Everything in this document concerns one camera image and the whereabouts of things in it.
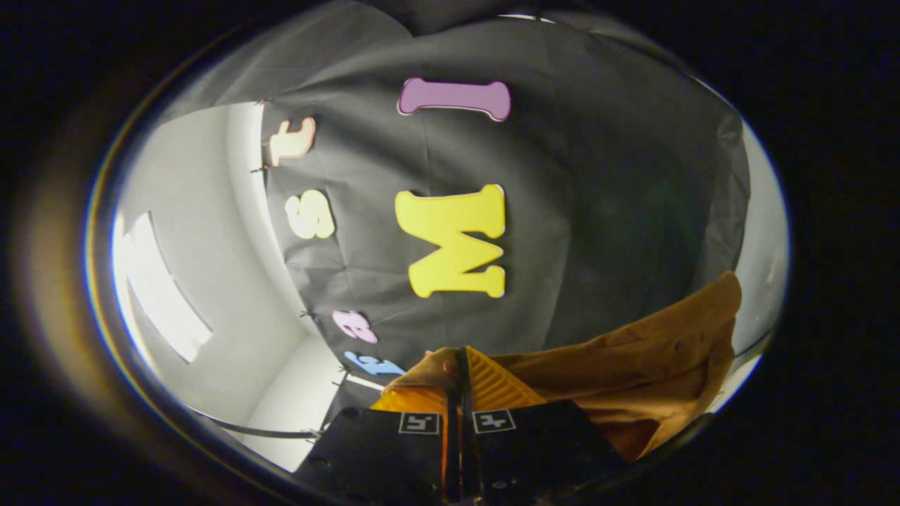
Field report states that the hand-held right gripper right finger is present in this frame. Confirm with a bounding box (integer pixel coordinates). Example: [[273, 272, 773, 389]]
[[459, 346, 628, 504]]

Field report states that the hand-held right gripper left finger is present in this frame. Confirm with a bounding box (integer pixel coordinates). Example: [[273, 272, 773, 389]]
[[292, 385, 459, 502]]

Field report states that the brown collared shirt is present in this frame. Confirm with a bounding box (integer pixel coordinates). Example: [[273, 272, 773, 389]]
[[383, 271, 744, 465]]

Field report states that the black clothes rack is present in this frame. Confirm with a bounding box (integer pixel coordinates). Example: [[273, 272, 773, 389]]
[[197, 411, 324, 442]]

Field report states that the black backdrop cloth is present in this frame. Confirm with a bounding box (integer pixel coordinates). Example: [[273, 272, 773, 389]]
[[158, 0, 753, 429]]

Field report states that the large ceiling light panel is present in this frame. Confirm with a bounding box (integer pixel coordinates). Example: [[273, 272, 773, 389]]
[[116, 211, 213, 365]]

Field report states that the row of small backdrop clips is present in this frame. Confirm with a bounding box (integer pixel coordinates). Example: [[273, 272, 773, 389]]
[[250, 97, 352, 389]]

